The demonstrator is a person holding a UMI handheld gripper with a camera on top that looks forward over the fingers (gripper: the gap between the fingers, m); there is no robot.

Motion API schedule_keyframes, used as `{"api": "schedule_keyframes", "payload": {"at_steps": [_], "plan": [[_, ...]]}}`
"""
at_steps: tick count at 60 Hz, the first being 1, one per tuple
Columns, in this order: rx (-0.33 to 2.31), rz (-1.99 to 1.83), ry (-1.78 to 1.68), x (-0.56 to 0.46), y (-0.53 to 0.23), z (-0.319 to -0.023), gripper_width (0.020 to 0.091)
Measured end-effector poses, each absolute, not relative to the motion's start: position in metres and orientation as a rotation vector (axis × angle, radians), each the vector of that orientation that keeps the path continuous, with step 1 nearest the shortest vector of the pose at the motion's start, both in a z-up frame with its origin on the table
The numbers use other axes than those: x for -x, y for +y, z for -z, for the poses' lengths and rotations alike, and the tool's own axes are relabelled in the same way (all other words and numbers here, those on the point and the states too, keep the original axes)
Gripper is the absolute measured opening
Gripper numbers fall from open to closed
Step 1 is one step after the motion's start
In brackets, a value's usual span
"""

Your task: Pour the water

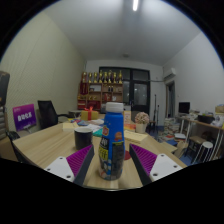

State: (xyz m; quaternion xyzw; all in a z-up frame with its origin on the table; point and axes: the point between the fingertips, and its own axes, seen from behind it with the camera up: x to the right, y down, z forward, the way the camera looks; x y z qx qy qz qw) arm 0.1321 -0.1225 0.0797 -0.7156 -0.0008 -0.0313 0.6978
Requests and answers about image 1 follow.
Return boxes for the black office chair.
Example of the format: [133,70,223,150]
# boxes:
[37,99,69,130]

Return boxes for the blue drink bottle white cap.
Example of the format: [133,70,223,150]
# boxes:
[97,101,127,182]

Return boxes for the black computer monitor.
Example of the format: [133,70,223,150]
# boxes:
[178,101,191,115]

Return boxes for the white round stool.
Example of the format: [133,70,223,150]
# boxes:
[193,140,214,164]

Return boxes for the black mug white inside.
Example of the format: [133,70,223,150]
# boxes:
[73,126,94,151]

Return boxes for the pale yellow notebook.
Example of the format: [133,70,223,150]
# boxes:
[123,129,149,144]

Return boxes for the teal book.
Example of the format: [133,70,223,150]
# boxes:
[92,128,104,138]

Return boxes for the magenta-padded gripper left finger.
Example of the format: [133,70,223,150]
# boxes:
[43,143,96,187]

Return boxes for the small standing card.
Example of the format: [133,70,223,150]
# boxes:
[123,110,133,125]

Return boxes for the wooden shelf unit with trophies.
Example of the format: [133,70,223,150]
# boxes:
[77,69,124,111]

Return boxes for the pink flowers in white pot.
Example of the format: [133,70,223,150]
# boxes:
[134,111,150,134]

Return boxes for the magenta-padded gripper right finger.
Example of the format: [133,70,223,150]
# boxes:
[129,143,184,186]

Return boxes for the cluttered wooden side desk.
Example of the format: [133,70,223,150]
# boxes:
[174,111,224,161]

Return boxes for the black microphone stand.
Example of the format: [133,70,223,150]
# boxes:
[152,94,161,126]

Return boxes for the black-framed glass door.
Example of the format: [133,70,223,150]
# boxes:
[98,66,151,116]

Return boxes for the yellow gift box red ribbon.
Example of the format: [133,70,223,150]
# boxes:
[80,106,100,122]

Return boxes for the white wall air conditioner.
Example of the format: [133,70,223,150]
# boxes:
[163,68,177,82]

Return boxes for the flat round red coaster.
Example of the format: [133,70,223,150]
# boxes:
[123,149,132,162]

